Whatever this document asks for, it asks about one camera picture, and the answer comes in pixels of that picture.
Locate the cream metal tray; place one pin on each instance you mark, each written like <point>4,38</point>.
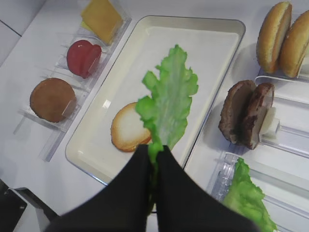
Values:
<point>210,44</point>

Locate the green lettuce leaf in rack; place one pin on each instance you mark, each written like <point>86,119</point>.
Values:
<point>245,198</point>

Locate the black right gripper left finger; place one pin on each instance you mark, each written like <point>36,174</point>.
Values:
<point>122,206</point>

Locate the toasted bun bottom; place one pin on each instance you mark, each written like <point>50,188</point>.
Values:
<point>127,129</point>

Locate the clear right acrylic rack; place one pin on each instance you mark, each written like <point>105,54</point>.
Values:
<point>280,163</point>

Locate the bun top right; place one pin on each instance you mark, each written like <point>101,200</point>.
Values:
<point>295,45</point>

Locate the brown meat patty left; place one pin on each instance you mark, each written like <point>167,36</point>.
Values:
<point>233,110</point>

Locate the bun top left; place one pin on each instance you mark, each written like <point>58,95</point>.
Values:
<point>272,34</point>

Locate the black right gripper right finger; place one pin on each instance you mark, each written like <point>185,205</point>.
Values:
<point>183,206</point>

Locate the red tomato slice rear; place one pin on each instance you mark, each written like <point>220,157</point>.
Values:
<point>75,55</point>

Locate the clear acrylic rack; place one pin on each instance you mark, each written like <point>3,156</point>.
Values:
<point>280,163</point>
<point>81,87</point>

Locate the clear left acrylic rack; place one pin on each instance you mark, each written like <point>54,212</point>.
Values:
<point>81,87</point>

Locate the red tomato slice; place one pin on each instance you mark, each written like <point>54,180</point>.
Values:
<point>90,61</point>
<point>75,55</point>

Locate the red tomato slice front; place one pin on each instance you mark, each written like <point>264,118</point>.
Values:
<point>90,61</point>

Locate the yellow cheese slices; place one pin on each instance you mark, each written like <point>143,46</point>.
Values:
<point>103,19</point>

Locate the green lettuce leaf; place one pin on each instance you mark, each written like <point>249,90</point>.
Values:
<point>245,198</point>
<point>164,113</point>

